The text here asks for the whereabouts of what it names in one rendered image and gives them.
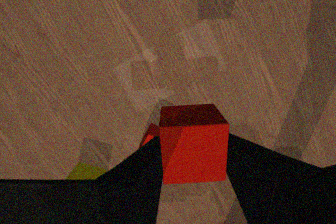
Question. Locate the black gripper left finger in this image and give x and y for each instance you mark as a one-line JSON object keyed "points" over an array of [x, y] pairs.
{"points": [[129, 193]]}

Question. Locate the red cube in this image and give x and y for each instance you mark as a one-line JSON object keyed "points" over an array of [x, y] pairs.
{"points": [[152, 131], [194, 144]]}

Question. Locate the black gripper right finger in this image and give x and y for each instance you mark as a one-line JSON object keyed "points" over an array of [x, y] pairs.
{"points": [[275, 189]]}

